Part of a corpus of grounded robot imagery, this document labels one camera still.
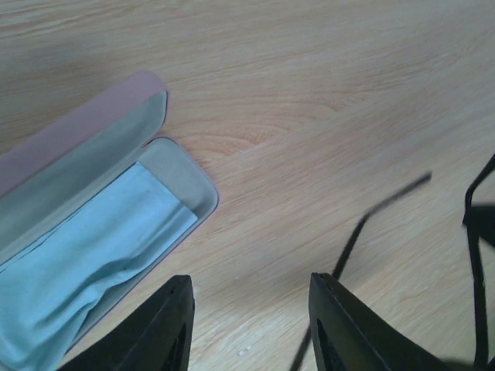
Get pink glasses case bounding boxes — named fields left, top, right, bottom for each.
left=1, top=71, right=218, bottom=356

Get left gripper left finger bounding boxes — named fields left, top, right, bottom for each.
left=60, top=275, right=195, bottom=371

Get light blue cleaning cloth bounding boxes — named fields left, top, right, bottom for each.
left=1, top=164, right=196, bottom=370

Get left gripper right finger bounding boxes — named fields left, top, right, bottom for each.
left=309, top=273, right=475, bottom=371

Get black gold sunglasses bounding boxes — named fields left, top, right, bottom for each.
left=290, top=159, right=494, bottom=370

